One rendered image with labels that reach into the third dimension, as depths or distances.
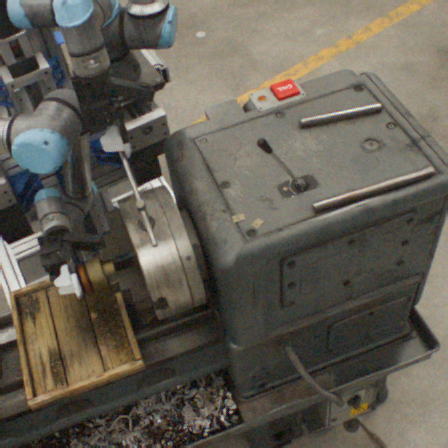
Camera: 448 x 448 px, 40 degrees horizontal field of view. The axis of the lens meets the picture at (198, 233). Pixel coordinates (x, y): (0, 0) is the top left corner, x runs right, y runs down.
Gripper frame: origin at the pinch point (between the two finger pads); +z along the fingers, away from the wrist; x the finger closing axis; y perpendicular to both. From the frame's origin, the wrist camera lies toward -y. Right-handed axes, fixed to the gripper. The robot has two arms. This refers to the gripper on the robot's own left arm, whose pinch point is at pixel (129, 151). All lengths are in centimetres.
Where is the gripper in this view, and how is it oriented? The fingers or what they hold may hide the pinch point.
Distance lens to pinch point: 140.2
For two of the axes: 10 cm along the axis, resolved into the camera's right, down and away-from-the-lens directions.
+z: 2.1, 7.9, 5.8
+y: -9.4, 3.3, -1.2
